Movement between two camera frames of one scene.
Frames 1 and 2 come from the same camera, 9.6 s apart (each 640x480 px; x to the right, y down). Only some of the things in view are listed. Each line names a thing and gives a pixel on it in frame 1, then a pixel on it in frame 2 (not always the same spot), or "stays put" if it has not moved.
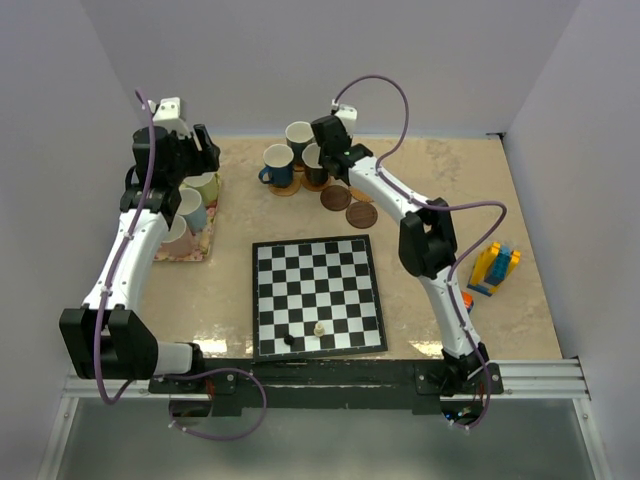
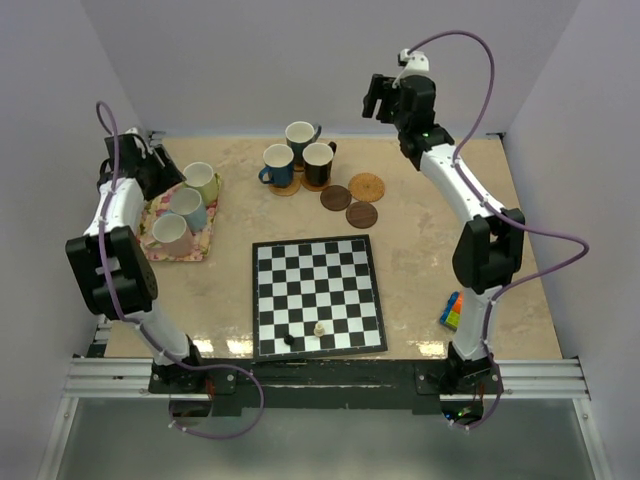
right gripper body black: (323, 159) to (401, 119)
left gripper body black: (188, 160) to (162, 177)
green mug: (207, 184) stays put
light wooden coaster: (316, 188) stays put
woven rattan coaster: (289, 190) stays put
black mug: (314, 172) stays put
